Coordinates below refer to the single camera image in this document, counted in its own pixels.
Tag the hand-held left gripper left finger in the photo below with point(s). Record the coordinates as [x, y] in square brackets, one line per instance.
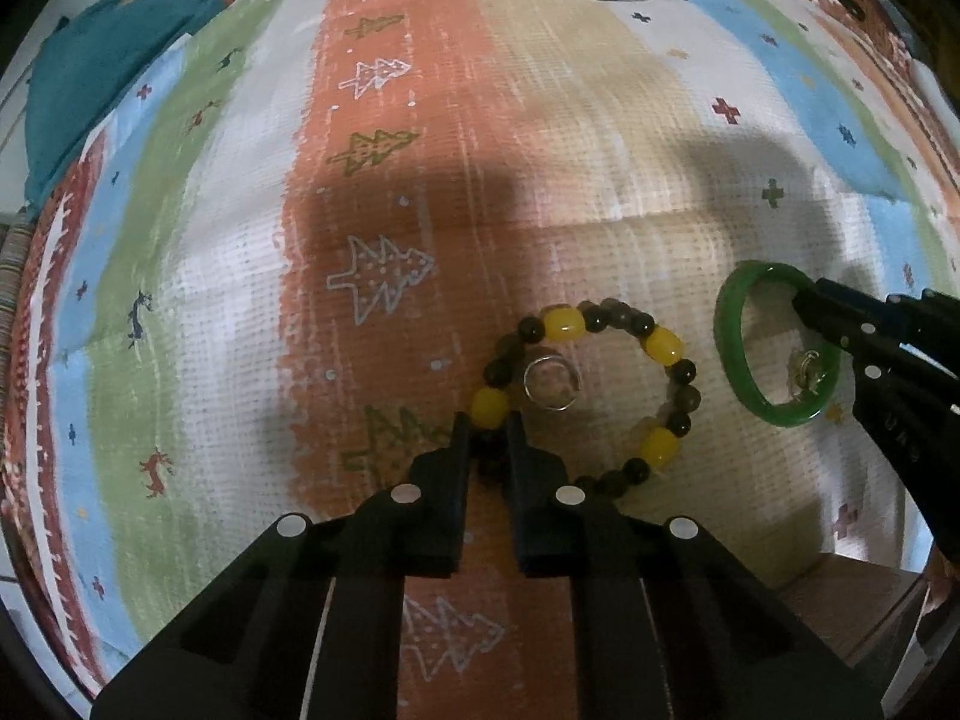
[450, 487]

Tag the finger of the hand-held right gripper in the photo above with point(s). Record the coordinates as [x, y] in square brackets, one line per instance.
[881, 397]
[907, 319]

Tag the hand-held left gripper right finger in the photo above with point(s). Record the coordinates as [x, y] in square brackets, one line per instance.
[525, 495]

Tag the green jade bangle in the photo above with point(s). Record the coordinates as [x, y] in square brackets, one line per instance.
[731, 360]

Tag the metal tin box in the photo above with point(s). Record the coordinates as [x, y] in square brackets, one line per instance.
[847, 600]

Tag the small metal earring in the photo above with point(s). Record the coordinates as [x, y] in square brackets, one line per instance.
[808, 375]

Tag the striped patterned blanket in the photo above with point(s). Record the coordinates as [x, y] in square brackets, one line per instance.
[600, 165]

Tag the brown striped pillow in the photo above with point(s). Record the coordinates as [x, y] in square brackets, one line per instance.
[9, 277]

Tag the teal cloth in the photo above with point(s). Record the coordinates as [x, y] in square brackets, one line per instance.
[97, 52]

